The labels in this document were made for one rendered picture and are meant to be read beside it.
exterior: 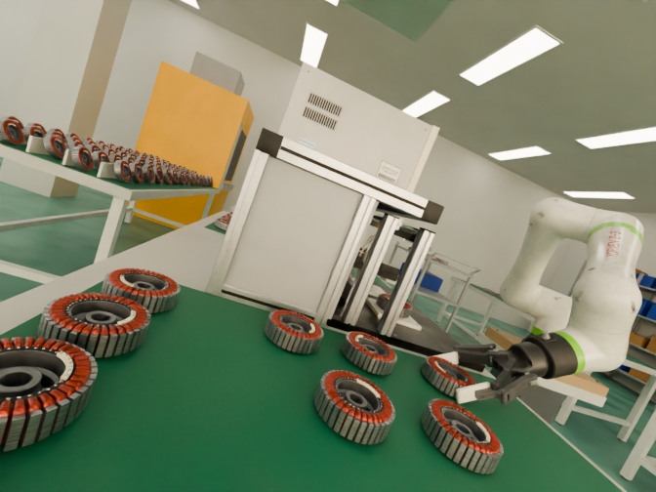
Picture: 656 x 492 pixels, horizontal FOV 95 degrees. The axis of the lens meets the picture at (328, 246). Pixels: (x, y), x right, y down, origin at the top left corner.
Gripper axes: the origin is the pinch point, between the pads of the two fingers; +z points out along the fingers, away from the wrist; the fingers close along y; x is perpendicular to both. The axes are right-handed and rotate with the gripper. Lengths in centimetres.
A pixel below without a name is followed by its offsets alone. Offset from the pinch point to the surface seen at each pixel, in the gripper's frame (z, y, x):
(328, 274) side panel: 22.0, -11.2, -24.2
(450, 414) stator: 7.8, 15.1, -5.1
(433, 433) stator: 12.8, 19.8, -6.9
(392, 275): 1.1, -29.4, -15.0
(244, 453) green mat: 36.4, 28.5, -18.7
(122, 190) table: 106, -100, -56
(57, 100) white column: 254, -316, -176
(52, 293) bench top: 64, 9, -35
